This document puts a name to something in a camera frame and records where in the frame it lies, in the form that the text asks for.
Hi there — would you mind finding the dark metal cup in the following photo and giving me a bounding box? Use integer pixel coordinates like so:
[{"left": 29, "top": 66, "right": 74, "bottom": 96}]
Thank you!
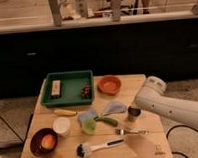
[{"left": 127, "top": 106, "right": 141, "bottom": 122}]

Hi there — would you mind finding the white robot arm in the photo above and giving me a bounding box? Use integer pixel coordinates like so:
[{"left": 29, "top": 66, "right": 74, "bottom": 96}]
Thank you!
[{"left": 133, "top": 76, "right": 198, "bottom": 129}]

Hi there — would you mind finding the orange bowl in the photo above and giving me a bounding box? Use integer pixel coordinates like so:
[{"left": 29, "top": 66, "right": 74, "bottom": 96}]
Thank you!
[{"left": 98, "top": 75, "right": 122, "bottom": 95}]

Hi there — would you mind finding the dark pine cone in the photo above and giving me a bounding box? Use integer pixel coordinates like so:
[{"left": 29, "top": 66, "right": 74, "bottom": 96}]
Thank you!
[{"left": 80, "top": 84, "right": 91, "bottom": 98}]

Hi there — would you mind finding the light blue spatula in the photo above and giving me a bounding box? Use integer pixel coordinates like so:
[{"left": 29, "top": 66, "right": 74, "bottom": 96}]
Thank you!
[{"left": 102, "top": 101, "right": 127, "bottom": 115}]

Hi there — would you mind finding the green plastic tray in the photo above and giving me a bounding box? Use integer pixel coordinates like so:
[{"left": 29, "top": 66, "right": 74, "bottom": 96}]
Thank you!
[{"left": 41, "top": 70, "right": 94, "bottom": 107}]

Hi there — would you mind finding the green vegetable toy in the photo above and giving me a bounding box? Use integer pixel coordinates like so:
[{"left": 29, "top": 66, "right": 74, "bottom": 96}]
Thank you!
[{"left": 95, "top": 117, "right": 118, "bottom": 127}]

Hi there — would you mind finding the tan wooden block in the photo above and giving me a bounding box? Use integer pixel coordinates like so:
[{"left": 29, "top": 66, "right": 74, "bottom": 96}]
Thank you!
[{"left": 51, "top": 80, "right": 61, "bottom": 98}]

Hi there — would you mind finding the green cup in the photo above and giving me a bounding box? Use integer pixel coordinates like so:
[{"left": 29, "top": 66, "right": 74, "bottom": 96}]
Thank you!
[{"left": 81, "top": 118, "right": 96, "bottom": 135}]

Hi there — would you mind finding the white cup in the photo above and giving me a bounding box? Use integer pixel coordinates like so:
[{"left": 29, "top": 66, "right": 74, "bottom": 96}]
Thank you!
[{"left": 53, "top": 116, "right": 71, "bottom": 136}]

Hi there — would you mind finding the orange fruit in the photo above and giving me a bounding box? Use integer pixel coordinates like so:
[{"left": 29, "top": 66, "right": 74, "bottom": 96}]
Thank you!
[{"left": 41, "top": 134, "right": 56, "bottom": 150}]

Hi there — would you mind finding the dark brown bowl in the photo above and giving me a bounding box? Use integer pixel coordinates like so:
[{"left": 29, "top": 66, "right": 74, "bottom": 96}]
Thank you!
[{"left": 30, "top": 128, "right": 58, "bottom": 157}]

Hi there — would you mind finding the black cable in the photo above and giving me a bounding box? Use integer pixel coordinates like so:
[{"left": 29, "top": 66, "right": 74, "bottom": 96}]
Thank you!
[{"left": 165, "top": 122, "right": 198, "bottom": 158}]

